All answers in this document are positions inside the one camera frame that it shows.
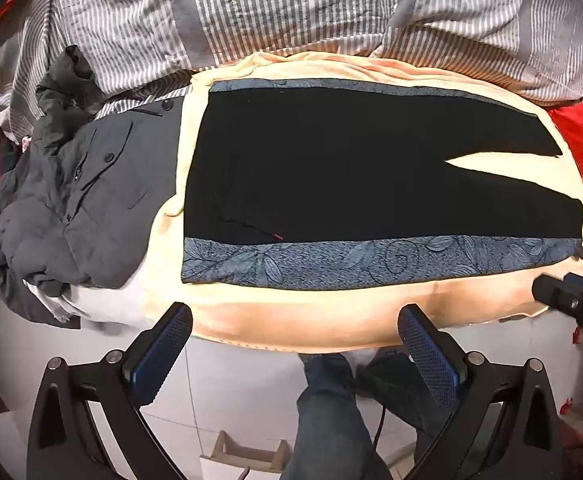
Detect black pants with patterned stripe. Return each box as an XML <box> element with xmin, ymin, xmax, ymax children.
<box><xmin>180</xmin><ymin>79</ymin><xmax>583</xmax><ymax>290</ymax></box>

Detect cardboard box on floor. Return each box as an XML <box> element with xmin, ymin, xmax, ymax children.
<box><xmin>208</xmin><ymin>430</ymin><xmax>293</xmax><ymax>474</ymax></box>

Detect person leg in jeans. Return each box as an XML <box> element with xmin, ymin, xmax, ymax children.
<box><xmin>282</xmin><ymin>353</ymin><xmax>391</xmax><ymax>480</ymax></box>

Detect peach bed sheet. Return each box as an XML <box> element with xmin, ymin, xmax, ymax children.
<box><xmin>70</xmin><ymin>52</ymin><xmax>555</xmax><ymax>353</ymax></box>

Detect dark grey jacket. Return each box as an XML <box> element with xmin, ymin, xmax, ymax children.
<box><xmin>0</xmin><ymin>46</ymin><xmax>183</xmax><ymax>330</ymax></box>

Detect grey striped duvet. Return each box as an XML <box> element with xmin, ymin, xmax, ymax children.
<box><xmin>0</xmin><ymin>0</ymin><xmax>583</xmax><ymax>139</ymax></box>

